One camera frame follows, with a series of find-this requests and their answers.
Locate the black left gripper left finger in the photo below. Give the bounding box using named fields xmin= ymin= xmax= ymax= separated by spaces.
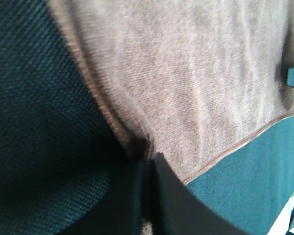
xmin=58 ymin=157 xmax=149 ymax=235

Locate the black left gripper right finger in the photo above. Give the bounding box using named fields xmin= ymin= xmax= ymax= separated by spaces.
xmin=147 ymin=153 xmax=246 ymax=235

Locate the orange-brown microfibre towel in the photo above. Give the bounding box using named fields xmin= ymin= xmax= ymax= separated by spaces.
xmin=49 ymin=0 xmax=294 ymax=235

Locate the dark fabric table mat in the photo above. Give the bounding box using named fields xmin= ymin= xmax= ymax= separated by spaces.
xmin=0 ymin=0 xmax=294 ymax=235

